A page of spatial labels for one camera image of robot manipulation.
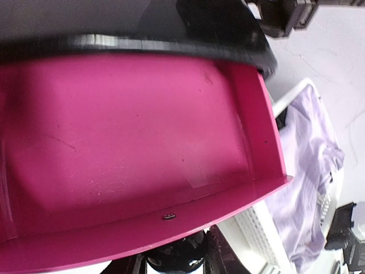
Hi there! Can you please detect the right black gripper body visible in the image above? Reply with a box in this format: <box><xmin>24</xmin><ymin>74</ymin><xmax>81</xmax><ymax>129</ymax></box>
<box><xmin>252</xmin><ymin>0</ymin><xmax>364</xmax><ymax>38</ymax></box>

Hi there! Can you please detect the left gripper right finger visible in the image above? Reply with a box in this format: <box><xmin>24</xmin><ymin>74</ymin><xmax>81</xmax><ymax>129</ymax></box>
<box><xmin>204</xmin><ymin>225</ymin><xmax>250</xmax><ymax>274</ymax></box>

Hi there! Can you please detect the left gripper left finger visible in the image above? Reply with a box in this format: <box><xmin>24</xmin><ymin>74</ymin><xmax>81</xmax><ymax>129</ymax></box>
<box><xmin>107</xmin><ymin>253</ymin><xmax>147</xmax><ymax>274</ymax></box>

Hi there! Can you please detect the white perforated plastic basket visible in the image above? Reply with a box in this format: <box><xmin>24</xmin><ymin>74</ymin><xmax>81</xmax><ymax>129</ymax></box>
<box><xmin>218</xmin><ymin>78</ymin><xmax>344</xmax><ymax>273</ymax></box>

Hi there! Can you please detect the purple garment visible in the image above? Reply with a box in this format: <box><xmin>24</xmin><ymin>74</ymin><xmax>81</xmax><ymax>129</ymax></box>
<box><xmin>265</xmin><ymin>83</ymin><xmax>344</xmax><ymax>273</ymax></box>

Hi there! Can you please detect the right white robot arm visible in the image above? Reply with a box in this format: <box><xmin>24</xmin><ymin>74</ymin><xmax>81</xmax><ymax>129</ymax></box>
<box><xmin>264</xmin><ymin>7</ymin><xmax>364</xmax><ymax>273</ymax></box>

